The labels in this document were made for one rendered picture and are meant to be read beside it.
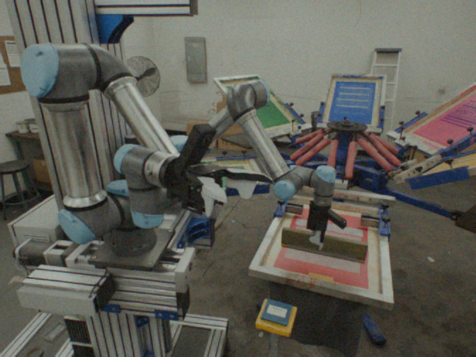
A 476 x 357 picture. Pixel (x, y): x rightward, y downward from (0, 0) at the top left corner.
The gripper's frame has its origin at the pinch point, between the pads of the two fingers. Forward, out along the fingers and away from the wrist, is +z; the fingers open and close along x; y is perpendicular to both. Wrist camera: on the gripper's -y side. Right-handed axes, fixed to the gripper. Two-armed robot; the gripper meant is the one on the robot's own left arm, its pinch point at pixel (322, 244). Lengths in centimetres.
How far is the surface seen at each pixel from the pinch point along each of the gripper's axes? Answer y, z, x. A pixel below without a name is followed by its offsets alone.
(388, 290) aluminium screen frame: -27.8, 10.4, 6.4
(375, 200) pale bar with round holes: -24, 8, -68
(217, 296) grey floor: 79, 110, -61
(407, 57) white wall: -65, -54, -459
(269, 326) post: 12.9, 14.4, 37.0
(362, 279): -18.3, 13.9, -1.0
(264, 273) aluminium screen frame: 21.6, 11.3, 13.5
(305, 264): 6.4, 14.0, -2.5
